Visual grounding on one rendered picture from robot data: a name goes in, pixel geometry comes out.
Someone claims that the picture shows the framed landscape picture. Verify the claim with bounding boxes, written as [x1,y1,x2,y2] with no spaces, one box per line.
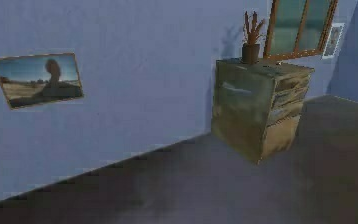
[0,52,85,110]

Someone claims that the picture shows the small white framed picture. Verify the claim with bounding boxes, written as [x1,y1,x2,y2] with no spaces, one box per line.
[321,22,346,60]

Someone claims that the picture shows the olive brown chest of drawers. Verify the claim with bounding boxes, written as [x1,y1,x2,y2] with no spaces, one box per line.
[210,57,316,165]

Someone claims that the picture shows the dry brown plant in pot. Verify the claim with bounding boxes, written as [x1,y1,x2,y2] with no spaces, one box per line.
[241,10,267,65]

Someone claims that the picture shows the wooden framed window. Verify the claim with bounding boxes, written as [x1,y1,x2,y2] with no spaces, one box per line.
[262,0,339,62]

